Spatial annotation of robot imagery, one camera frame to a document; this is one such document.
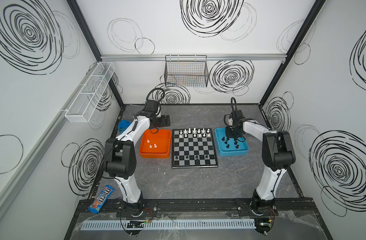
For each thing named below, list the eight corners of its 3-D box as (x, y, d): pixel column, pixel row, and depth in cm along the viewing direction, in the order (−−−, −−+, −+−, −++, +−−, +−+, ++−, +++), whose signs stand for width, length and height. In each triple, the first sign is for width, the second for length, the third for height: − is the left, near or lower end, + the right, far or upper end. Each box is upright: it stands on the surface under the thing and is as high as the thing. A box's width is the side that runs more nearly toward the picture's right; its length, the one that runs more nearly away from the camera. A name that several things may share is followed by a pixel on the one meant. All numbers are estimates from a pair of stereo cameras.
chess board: (170, 168, 89) (170, 166, 87) (173, 130, 107) (172, 128, 105) (216, 168, 89) (217, 166, 87) (211, 130, 107) (212, 128, 105)
